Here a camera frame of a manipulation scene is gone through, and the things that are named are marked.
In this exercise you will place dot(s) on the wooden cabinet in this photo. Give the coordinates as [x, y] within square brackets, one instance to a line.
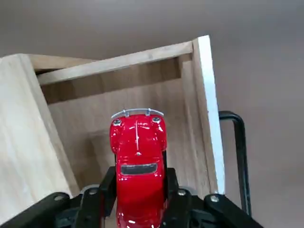
[23, 118]

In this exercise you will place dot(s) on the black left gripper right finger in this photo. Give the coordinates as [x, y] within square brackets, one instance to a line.
[202, 213]

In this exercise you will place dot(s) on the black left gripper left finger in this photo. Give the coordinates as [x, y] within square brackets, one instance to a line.
[71, 211]

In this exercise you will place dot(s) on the red toy car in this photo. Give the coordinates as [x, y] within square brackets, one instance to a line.
[140, 185]

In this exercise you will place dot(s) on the wooden drawer with white front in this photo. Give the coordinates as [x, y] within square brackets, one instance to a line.
[95, 123]

